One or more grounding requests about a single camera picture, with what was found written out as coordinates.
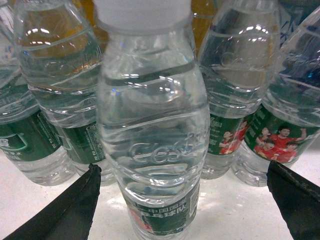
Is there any clear water bottle green label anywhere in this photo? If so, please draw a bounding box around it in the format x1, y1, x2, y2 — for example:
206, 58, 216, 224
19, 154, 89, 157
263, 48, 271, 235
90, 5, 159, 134
94, 0, 210, 240

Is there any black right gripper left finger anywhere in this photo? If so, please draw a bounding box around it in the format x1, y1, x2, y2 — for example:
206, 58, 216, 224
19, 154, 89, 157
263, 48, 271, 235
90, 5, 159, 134
5, 163, 102, 240

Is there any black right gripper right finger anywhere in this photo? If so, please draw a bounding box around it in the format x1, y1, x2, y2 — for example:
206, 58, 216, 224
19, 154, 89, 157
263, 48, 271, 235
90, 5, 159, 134
266, 160, 320, 240

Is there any white upper shelf board right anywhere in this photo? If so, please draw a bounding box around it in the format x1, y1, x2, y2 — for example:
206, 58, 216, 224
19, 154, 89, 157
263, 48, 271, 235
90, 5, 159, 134
0, 139, 320, 240

